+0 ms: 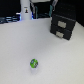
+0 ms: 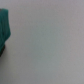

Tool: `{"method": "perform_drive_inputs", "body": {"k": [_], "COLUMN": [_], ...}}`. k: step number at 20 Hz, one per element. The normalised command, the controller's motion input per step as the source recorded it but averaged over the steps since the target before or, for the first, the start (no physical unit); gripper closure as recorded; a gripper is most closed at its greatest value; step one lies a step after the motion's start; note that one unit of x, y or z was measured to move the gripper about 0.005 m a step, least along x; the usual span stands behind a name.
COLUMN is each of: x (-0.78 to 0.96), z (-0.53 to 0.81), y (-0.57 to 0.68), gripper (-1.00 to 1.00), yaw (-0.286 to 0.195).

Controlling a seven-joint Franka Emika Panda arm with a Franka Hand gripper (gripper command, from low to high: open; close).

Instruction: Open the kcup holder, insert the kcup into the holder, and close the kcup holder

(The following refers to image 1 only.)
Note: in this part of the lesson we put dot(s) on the black kcup holder drawer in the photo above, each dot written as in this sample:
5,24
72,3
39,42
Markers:
62,24

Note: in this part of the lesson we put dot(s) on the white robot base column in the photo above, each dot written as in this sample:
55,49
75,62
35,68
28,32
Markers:
25,10

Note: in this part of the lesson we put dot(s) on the green white kcup pod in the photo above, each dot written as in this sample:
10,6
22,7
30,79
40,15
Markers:
33,63

